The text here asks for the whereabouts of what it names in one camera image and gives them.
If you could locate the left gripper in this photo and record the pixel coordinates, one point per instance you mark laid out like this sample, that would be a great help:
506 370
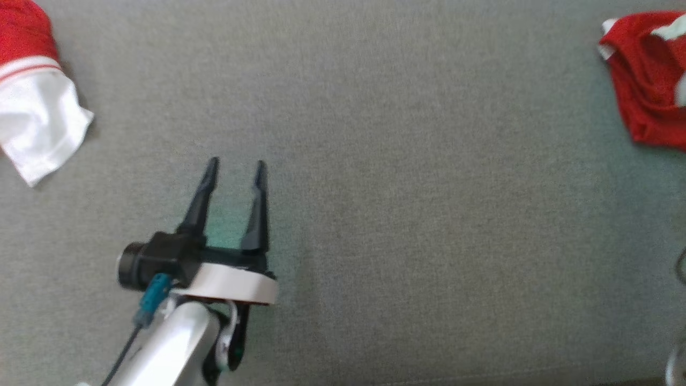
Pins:
230 284

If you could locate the red and white shirt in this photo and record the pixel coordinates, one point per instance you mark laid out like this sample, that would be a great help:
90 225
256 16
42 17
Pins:
32 118

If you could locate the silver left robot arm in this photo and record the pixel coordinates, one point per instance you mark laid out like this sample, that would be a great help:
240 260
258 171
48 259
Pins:
171 348

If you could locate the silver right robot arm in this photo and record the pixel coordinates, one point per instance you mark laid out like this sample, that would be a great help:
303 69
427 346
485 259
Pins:
678 367

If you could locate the red shorts with white trim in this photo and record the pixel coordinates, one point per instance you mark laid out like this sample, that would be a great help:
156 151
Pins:
648 80

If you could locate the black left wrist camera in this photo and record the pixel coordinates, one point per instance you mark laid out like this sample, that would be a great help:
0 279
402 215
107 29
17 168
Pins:
161 257

